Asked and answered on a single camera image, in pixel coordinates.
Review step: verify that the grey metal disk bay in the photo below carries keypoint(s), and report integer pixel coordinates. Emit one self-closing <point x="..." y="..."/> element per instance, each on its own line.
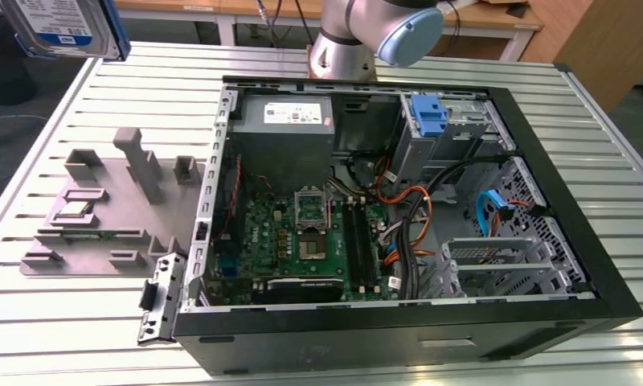
<point x="493" y="243"/>

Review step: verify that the thin metal locking lever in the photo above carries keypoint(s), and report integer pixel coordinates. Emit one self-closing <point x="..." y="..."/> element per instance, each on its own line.
<point x="330" y="215"/>

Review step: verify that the wooden cabinet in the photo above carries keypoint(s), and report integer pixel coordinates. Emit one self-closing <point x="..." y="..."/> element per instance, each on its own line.
<point x="611" y="48"/>

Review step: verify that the green RAM stick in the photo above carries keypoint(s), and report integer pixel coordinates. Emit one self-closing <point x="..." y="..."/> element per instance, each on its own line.
<point x="93" y="235"/>

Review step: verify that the brown cardboard box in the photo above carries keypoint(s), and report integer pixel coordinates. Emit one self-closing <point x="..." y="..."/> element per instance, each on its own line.
<point x="517" y="10"/>

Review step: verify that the grey power supply unit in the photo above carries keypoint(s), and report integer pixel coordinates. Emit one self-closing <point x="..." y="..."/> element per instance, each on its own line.
<point x="289" y="112"/>

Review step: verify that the black open PC case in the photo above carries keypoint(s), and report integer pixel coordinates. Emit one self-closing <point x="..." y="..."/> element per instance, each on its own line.
<point x="353" y="346"/>

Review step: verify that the wooden desk white frame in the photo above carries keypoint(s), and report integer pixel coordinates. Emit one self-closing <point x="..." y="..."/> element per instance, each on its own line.
<point x="493" y="20"/>

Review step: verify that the green motherboard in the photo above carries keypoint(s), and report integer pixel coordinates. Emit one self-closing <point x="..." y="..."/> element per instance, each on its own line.
<point x="268" y="233"/>

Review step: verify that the black graphics card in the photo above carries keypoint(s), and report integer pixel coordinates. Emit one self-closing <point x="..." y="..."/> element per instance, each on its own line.
<point x="300" y="287"/>

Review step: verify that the silver CPU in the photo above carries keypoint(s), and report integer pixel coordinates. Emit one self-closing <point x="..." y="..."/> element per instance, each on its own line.
<point x="74" y="208"/>

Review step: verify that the grey slot retainer bracket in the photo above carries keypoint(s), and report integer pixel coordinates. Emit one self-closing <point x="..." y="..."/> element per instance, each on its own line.
<point x="162" y="289"/>

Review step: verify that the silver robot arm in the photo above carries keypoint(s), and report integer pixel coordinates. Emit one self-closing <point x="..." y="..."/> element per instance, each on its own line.
<point x="342" y="24"/>

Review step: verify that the black RAM slot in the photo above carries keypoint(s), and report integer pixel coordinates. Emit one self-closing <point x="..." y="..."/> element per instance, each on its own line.
<point x="369" y="249"/>
<point x="352" y="241"/>

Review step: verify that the grey parts rack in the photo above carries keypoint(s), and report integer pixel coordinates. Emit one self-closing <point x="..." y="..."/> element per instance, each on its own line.
<point x="122" y="209"/>

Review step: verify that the hard disk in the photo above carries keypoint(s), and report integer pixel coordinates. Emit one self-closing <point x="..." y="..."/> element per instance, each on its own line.
<point x="58" y="24"/>

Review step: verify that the grey metal drive cage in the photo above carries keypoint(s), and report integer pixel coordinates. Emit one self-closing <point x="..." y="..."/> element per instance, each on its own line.
<point x="461" y="140"/>

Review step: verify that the blue plastic drive latch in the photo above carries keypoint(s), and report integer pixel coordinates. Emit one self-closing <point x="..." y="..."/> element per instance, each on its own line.
<point x="428" y="116"/>

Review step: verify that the CPU socket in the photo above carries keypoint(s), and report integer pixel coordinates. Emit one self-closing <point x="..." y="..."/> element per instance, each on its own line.
<point x="316" y="247"/>

